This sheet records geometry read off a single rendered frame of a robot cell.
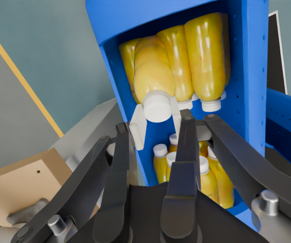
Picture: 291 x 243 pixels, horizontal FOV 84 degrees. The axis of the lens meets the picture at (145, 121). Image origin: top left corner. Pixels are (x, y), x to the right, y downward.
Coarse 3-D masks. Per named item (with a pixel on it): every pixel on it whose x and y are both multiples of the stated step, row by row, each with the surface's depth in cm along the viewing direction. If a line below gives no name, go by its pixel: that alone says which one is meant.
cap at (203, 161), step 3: (201, 156) 38; (201, 159) 37; (204, 159) 37; (207, 159) 37; (201, 162) 36; (204, 162) 36; (207, 162) 36; (201, 165) 35; (204, 165) 35; (207, 165) 36; (201, 168) 35; (204, 168) 35; (207, 168) 36; (201, 171) 36; (204, 171) 36
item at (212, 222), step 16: (144, 192) 8; (160, 192) 8; (144, 208) 7; (160, 208) 7; (208, 208) 7; (144, 224) 7; (208, 224) 6; (224, 224) 6; (240, 224) 6; (80, 240) 7; (128, 240) 6; (144, 240) 6; (160, 240) 6; (208, 240) 6; (224, 240) 5; (240, 240) 5; (256, 240) 5
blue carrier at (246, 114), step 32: (96, 0) 21; (128, 0) 18; (160, 0) 17; (192, 0) 17; (224, 0) 33; (256, 0) 19; (96, 32) 25; (128, 32) 40; (256, 32) 20; (256, 64) 22; (128, 96) 40; (256, 96) 23; (160, 128) 51; (256, 128) 25
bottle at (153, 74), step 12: (144, 48) 28; (156, 48) 27; (144, 60) 25; (156, 60) 24; (168, 60) 27; (144, 72) 23; (156, 72) 23; (168, 72) 23; (144, 84) 22; (156, 84) 22; (168, 84) 22; (144, 96) 22; (168, 96) 22
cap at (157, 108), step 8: (152, 96) 21; (160, 96) 21; (144, 104) 22; (152, 104) 20; (160, 104) 20; (168, 104) 21; (144, 112) 21; (152, 112) 22; (160, 112) 22; (168, 112) 22; (152, 120) 23; (160, 120) 23
